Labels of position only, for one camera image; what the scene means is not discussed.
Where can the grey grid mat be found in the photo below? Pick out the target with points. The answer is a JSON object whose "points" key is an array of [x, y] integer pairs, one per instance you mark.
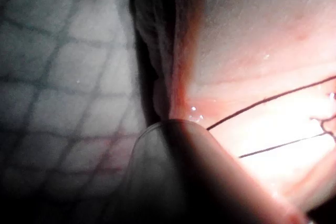
{"points": [[65, 77]]}

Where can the black thread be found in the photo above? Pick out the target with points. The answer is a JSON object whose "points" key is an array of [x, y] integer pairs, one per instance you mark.
{"points": [[262, 101]]}

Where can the dark left arm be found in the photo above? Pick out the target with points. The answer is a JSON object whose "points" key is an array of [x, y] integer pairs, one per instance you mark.
{"points": [[199, 176]]}

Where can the tissue pad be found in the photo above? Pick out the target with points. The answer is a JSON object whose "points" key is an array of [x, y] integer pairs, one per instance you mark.
{"points": [[262, 37]]}

